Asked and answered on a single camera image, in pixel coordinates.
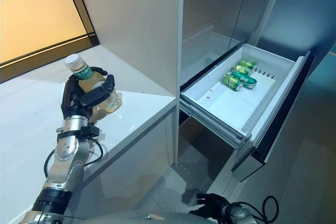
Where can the tea bottle with green label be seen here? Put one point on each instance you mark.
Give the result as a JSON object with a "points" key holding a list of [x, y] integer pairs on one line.
{"points": [[113, 100]]}

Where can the white counter cabinet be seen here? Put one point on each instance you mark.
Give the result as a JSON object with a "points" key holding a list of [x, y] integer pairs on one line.
{"points": [[39, 129]]}

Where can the tall white cabinet panel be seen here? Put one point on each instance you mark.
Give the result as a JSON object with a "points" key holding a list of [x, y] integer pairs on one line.
{"points": [[136, 24]]}

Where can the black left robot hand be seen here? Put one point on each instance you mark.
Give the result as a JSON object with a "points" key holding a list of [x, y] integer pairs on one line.
{"points": [[74, 98]]}

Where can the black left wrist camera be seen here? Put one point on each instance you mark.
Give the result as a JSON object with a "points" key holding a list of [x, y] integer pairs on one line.
{"points": [[90, 131]]}

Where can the steel fridge door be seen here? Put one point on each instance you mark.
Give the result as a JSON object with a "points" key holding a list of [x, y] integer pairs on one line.
{"points": [[210, 11], [252, 3]]}

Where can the steel fridge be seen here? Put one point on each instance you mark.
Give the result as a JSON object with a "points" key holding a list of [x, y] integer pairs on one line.
{"points": [[210, 11]]}

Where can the green drink can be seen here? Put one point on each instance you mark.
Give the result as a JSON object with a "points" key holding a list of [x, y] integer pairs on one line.
{"points": [[245, 77], [246, 65], [232, 82]]}

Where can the white plastic drawer bin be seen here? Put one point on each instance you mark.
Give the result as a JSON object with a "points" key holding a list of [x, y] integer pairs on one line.
{"points": [[228, 108]]}

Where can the dark window frame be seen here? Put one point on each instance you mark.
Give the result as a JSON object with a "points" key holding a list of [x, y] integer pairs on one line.
{"points": [[78, 11]]}

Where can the grey steel side cabinet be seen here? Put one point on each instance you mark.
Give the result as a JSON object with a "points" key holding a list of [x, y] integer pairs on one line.
{"points": [[296, 11]]}

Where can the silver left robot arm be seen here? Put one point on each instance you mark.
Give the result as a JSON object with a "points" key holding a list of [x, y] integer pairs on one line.
{"points": [[65, 155]]}

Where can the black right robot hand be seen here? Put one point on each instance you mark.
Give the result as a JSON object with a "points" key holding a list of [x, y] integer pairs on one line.
{"points": [[210, 205]]}

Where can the grey robot torso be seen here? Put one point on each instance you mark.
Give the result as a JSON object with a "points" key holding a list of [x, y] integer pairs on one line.
{"points": [[136, 217]]}

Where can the white fridge drawer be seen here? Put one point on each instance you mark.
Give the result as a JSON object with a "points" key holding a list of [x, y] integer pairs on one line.
{"points": [[278, 129]]}

